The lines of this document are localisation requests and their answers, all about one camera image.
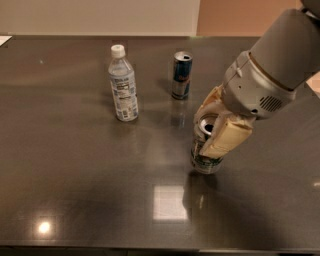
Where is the white paper at table corner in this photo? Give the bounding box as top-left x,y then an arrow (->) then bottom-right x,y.
0,36 -> 12,47

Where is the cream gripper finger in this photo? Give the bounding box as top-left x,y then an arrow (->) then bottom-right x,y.
200,112 -> 256,159
193,85 -> 230,129

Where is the green white 7up can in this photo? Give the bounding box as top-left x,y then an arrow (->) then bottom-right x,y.
190,114 -> 224,175

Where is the blue silver energy drink can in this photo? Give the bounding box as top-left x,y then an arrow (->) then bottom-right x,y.
172,51 -> 193,100

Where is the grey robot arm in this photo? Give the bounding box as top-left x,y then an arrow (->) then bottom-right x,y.
194,0 -> 320,159

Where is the clear plastic water bottle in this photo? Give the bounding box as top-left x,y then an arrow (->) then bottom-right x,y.
108,44 -> 139,122

